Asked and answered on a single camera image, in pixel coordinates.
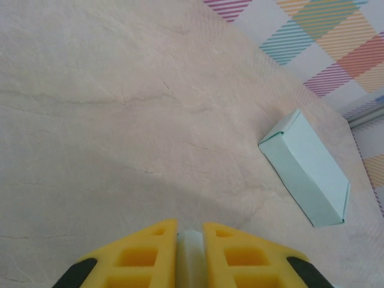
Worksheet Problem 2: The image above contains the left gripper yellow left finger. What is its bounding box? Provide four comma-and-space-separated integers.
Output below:
55, 218, 178, 288

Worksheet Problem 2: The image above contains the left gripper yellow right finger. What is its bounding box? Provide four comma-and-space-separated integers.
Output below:
202, 221, 331, 288

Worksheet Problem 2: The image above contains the teal paper box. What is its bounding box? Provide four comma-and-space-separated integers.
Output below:
176, 229, 206, 288
257, 108, 352, 228

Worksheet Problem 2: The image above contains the right aluminium corner post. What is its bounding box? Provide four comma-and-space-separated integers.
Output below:
346, 103, 384, 130

